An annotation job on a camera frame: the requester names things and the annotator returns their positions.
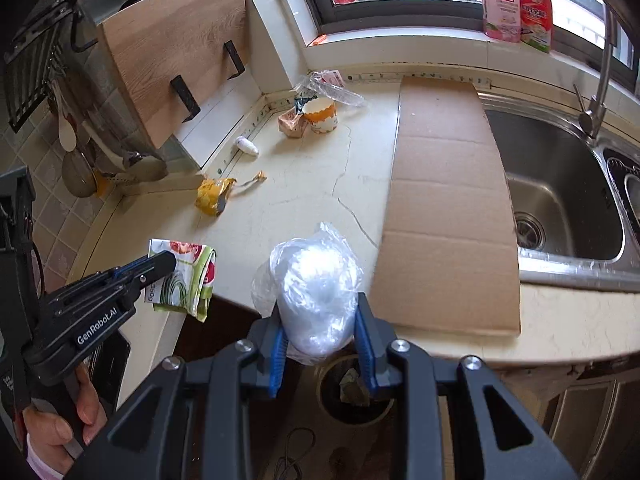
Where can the flat brown cardboard sheet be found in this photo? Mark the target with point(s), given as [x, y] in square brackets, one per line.
[445, 185]

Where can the clear plastic wrapper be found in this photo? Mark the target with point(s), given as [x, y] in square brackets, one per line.
[332, 90]

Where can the yellow wrapper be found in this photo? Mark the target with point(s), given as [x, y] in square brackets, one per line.
[215, 195]

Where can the round black waste bin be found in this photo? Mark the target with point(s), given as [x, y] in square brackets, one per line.
[332, 395]

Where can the small orange item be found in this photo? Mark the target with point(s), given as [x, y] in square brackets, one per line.
[317, 40]

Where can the person's left hand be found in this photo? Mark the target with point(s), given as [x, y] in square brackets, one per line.
[60, 425]

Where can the small beige carton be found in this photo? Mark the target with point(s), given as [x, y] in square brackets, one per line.
[291, 124]

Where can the orange and white paper cup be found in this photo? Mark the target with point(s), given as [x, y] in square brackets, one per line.
[320, 115]

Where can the black gas stove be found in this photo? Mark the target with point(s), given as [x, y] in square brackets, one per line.
[112, 355]

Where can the small brown scrap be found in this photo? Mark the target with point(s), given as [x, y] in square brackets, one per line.
[255, 178]

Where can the white rice spoon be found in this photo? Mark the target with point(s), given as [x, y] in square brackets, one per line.
[65, 130]

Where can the green and red printed packet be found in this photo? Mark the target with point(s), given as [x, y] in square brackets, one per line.
[185, 280]

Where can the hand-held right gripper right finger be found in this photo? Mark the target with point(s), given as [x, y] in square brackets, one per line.
[367, 355]

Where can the dark green wrapper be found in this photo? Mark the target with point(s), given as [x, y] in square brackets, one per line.
[301, 102]

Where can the black slatted wall shelf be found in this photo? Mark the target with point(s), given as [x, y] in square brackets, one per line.
[35, 60]

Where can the brown wooden cabinet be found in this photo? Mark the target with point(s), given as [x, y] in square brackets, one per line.
[590, 410]

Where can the wooden cutting board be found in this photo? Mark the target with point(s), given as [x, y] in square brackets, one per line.
[170, 55]

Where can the stainless steel sink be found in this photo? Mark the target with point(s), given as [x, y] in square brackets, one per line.
[550, 170]

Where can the red spray bottle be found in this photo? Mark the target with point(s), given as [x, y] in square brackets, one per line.
[536, 15]

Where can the steel gooseneck faucet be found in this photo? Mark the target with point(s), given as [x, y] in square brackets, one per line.
[597, 85]

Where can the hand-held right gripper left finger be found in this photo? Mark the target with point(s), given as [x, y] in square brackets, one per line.
[277, 355]

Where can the pink soap refill pouch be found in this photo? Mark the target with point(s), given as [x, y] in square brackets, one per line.
[502, 5]

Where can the black drain basket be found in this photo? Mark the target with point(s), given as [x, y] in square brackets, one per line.
[625, 170]

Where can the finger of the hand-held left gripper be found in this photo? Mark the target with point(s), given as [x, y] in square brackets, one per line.
[142, 291]
[155, 265]

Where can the clear plastic bag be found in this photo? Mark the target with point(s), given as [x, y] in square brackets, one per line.
[315, 295]

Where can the dark window frame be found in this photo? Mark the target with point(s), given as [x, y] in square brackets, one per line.
[310, 5]

